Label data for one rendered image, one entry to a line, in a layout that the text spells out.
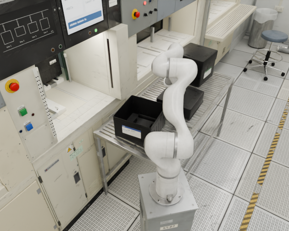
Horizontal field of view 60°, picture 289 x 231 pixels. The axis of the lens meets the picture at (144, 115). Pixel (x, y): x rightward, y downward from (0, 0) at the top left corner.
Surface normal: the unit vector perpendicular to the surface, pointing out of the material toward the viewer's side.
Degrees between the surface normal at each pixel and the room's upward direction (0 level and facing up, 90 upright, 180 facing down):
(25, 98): 90
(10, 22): 90
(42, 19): 90
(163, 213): 0
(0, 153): 90
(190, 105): 0
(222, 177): 0
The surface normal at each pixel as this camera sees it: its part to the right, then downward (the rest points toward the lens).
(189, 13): -0.55, 0.53
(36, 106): 0.83, 0.35
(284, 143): 0.00, -0.77
